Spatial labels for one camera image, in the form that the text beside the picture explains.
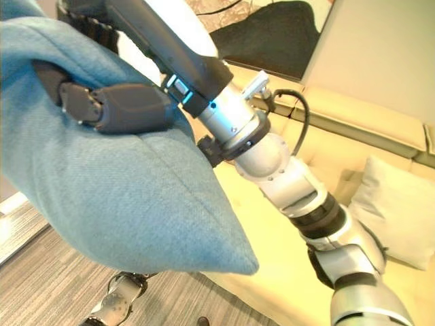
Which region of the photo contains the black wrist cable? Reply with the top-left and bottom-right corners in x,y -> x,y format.
264,88 -> 309,158

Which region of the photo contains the cream leather sofa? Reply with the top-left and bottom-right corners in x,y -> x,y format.
200,60 -> 435,326

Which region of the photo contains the robot right hand black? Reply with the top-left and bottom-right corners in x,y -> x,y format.
32,0 -> 235,134

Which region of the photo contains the cream white cushion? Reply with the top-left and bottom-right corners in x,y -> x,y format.
348,154 -> 435,272

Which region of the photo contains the black and white wall painting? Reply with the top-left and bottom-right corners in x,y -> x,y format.
190,0 -> 338,82

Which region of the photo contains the blue fabric cushion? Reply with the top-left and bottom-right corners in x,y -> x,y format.
0,0 -> 261,276

